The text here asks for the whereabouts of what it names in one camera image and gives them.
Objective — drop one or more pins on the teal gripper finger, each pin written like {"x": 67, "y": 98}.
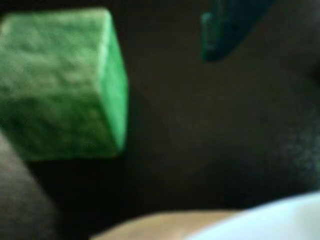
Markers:
{"x": 222, "y": 32}
{"x": 22, "y": 200}

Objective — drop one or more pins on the green wooden cube block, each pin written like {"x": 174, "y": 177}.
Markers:
{"x": 62, "y": 87}

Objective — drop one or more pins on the long beige masking tape strip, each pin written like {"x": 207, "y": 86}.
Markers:
{"x": 155, "y": 226}

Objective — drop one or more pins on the white round shape sorter lid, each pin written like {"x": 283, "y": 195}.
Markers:
{"x": 270, "y": 220}

